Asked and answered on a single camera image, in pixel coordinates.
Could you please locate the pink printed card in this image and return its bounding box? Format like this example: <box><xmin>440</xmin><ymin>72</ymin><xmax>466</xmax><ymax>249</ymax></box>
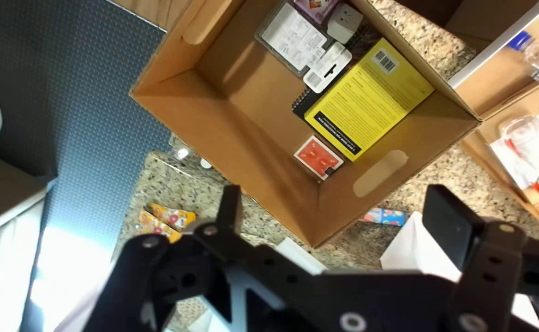
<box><xmin>290</xmin><ymin>0</ymin><xmax>340</xmax><ymax>26</ymax></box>

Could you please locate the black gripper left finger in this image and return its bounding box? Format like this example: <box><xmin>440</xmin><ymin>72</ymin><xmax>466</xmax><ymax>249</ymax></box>
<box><xmin>87</xmin><ymin>183</ymin><xmax>266</xmax><ymax>332</ymax></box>

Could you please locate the white cube power adapter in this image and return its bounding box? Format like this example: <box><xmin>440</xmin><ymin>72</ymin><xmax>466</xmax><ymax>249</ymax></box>
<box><xmin>325</xmin><ymin>2</ymin><xmax>366</xmax><ymax>44</ymax></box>

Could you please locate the red playing card deck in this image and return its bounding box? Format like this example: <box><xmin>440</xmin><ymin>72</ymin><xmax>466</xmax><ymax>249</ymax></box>
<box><xmin>292</xmin><ymin>135</ymin><xmax>346</xmax><ymax>183</ymax></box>

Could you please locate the yellow orange snack packet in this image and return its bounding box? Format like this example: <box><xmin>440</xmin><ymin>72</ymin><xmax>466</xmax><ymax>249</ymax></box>
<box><xmin>137</xmin><ymin>201</ymin><xmax>200</xmax><ymax>245</ymax></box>

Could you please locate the long blue white carton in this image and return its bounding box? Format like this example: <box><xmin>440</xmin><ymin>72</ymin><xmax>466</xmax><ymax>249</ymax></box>
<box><xmin>360</xmin><ymin>207</ymin><xmax>410</xmax><ymax>229</ymax></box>

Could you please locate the yellow book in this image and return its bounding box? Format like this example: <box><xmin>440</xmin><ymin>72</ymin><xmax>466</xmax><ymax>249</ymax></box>
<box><xmin>303</xmin><ymin>37</ymin><xmax>436</xmax><ymax>164</ymax></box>

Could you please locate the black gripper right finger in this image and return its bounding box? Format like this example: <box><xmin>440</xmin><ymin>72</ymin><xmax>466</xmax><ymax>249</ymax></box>
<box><xmin>421</xmin><ymin>183</ymin><xmax>539</xmax><ymax>332</ymax></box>

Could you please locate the white printed paper sheet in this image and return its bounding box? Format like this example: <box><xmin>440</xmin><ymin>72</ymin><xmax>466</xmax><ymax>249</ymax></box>
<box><xmin>257</xmin><ymin>2</ymin><xmax>333</xmax><ymax>74</ymax></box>

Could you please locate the white flat remote package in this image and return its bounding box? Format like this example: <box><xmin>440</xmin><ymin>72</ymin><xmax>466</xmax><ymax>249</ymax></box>
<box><xmin>303</xmin><ymin>42</ymin><xmax>355</xmax><ymax>96</ymax></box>

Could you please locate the large open cardboard box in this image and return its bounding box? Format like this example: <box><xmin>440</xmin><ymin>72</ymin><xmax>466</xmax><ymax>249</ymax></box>
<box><xmin>128</xmin><ymin>0</ymin><xmax>482</xmax><ymax>249</ymax></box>

